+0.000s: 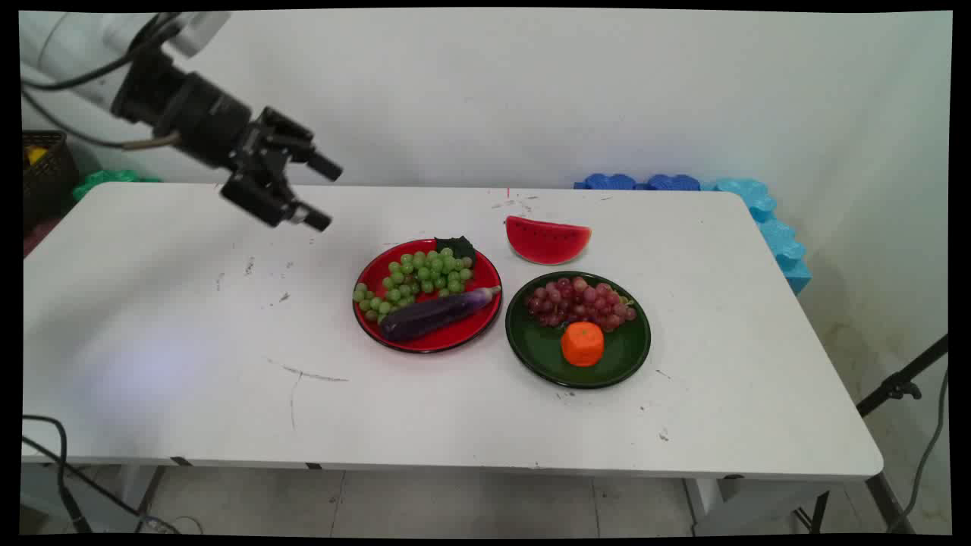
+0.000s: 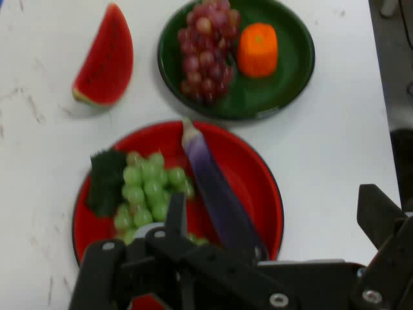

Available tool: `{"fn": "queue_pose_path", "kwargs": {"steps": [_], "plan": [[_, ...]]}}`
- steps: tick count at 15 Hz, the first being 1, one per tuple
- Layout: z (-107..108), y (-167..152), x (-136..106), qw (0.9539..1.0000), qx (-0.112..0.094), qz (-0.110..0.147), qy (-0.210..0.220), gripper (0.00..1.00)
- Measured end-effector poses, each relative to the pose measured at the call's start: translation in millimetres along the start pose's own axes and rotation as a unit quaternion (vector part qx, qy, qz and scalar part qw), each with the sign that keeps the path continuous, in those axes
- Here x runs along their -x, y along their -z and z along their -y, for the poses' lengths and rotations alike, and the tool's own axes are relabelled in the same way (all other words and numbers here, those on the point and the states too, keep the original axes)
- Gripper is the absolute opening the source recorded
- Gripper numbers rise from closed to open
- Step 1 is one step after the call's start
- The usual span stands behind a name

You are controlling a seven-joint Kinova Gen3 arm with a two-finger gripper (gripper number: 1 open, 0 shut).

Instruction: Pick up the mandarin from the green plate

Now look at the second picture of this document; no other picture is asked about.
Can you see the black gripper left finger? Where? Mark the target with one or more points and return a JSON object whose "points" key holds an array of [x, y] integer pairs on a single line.
{"points": [[175, 219]]}

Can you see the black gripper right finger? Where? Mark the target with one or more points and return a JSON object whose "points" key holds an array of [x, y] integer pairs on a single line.
{"points": [[377, 213]]}

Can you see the orange fruit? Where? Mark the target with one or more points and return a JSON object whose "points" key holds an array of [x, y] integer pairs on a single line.
{"points": [[258, 51]]}

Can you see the green grape bunch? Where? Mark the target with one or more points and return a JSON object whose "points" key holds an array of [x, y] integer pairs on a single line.
{"points": [[145, 187]]}

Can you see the purple eggplant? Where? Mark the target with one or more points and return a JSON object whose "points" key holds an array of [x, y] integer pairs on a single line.
{"points": [[216, 193]]}

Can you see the dark green grape leaf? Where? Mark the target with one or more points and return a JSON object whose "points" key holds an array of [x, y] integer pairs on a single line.
{"points": [[104, 181]]}

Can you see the red round plate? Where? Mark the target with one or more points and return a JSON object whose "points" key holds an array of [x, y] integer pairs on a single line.
{"points": [[245, 168]]}

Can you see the dark green round plate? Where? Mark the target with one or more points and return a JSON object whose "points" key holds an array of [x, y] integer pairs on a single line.
{"points": [[284, 90]]}

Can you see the red grape bunch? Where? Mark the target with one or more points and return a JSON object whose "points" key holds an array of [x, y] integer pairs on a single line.
{"points": [[203, 61]]}

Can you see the red watermelon slice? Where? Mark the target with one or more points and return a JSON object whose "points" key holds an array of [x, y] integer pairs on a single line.
{"points": [[106, 64]]}

